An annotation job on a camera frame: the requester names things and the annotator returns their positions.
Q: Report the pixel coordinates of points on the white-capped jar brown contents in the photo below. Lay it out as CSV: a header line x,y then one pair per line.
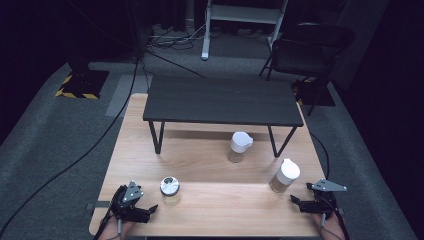
x,y
286,173

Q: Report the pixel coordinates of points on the grey floor mat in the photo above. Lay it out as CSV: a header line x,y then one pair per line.
x,y
125,96

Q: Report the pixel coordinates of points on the black base with yellow stripes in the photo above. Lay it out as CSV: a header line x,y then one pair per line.
x,y
316,95
83,85

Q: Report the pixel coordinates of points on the black folding chair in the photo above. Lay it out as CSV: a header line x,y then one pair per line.
x,y
310,50

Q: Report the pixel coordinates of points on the person's right hand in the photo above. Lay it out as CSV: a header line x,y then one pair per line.
x,y
330,228

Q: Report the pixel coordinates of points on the black shelf with metal legs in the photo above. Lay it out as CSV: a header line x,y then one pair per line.
x,y
221,100

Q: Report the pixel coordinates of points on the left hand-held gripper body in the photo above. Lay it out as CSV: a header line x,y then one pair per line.
x,y
131,193

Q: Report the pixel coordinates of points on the white-capped jar pale contents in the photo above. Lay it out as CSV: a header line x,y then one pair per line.
x,y
240,143

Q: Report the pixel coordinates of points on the person's left hand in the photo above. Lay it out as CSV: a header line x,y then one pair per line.
x,y
115,230

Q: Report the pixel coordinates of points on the glass jar with silver lid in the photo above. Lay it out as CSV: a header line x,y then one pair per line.
x,y
170,188

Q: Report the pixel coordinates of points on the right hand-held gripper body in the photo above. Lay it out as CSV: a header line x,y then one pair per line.
x,y
323,196

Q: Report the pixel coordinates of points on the white metal stand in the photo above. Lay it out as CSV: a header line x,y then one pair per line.
x,y
245,13

